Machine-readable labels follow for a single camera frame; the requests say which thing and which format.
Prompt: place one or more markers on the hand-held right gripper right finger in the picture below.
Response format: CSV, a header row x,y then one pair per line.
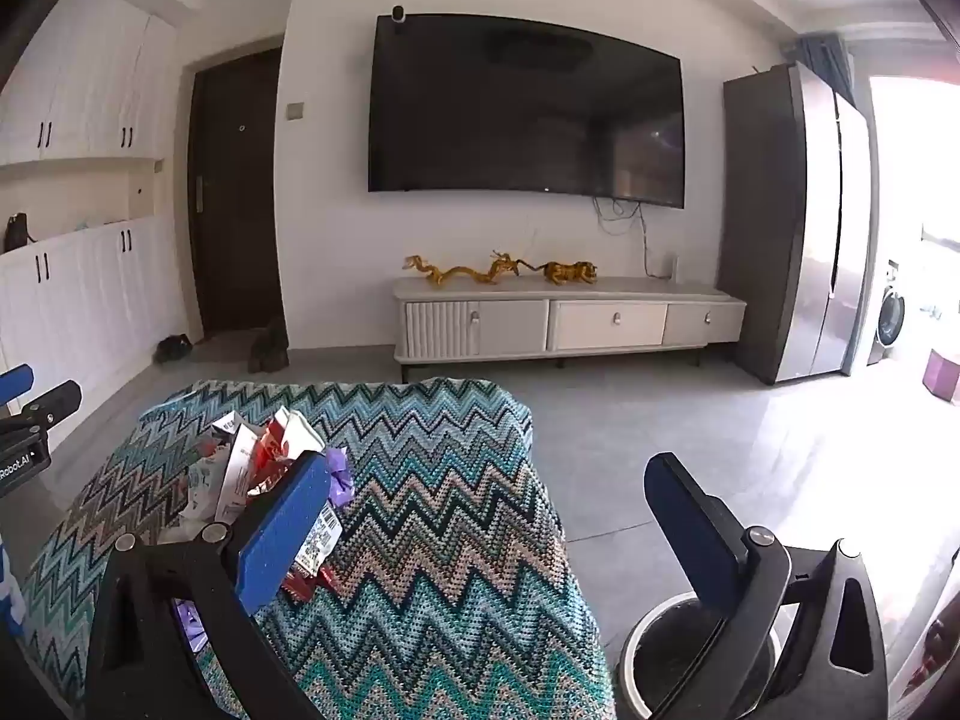
x,y
690,532

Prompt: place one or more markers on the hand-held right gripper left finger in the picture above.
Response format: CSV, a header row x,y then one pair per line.
x,y
285,532

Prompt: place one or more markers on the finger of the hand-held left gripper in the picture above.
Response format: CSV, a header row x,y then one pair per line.
x,y
15,381
52,401

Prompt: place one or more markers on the white barcode packet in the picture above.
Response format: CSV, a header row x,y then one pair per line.
x,y
319,540

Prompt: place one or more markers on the purple wrapper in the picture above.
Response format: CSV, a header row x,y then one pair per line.
x,y
189,626
341,480

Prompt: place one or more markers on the white carton box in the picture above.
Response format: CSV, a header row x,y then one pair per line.
x,y
236,465

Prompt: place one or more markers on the red and white carton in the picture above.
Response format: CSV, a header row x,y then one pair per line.
x,y
289,439

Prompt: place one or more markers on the clear wrapper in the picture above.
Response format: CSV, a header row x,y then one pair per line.
x,y
199,491

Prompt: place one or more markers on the white round trash bin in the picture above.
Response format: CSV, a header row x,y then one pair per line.
x,y
675,652

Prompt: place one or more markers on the white base cabinets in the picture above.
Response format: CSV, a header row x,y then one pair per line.
x,y
90,300

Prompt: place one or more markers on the black shoes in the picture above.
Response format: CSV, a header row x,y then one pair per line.
x,y
174,349

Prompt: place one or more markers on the black bag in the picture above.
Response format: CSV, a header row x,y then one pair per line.
x,y
19,234

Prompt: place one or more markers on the dark boots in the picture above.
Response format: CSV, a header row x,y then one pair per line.
x,y
268,349

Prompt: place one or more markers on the small white device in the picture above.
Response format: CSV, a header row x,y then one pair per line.
x,y
673,266

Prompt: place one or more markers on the white television cabinet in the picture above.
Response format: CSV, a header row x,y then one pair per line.
x,y
525,322

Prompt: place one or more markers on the dark brown door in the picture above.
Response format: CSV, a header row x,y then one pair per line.
x,y
232,202

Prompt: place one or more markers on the golden tiger figurine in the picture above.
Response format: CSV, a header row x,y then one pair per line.
x,y
570,272

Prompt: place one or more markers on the washing machine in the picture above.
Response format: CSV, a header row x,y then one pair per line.
x,y
890,319

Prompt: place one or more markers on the purple box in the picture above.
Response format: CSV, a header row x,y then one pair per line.
x,y
943,375

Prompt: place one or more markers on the grey double-door refrigerator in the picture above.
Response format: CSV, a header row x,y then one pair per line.
x,y
765,225

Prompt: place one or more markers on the golden dragon figurine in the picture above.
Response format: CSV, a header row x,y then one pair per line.
x,y
465,271

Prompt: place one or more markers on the blue curtain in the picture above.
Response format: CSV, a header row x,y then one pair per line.
x,y
825,64

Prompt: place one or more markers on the white wall cabinets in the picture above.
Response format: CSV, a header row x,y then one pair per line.
x,y
82,90

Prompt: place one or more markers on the wall switch panel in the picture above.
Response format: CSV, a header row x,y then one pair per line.
x,y
295,111

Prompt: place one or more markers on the wall-mounted black television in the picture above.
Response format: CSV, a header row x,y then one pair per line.
x,y
525,112

